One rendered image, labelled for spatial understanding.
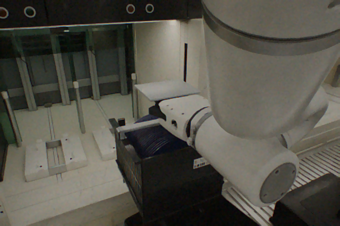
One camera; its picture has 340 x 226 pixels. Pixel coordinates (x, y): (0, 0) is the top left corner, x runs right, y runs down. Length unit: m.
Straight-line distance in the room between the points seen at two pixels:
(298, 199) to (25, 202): 0.87
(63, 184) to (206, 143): 0.67
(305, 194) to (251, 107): 0.81
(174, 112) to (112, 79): 1.20
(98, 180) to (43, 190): 0.18
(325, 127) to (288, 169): 1.17
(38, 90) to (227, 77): 1.46
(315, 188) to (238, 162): 0.70
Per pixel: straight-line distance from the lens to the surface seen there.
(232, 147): 0.34
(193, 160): 0.55
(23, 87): 1.58
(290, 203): 0.92
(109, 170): 0.97
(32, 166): 1.03
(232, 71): 0.16
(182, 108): 0.45
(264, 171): 0.32
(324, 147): 1.49
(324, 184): 1.05
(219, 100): 0.20
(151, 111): 0.49
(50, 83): 1.59
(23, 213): 0.91
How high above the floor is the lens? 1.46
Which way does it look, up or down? 25 degrees down
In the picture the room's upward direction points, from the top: straight up
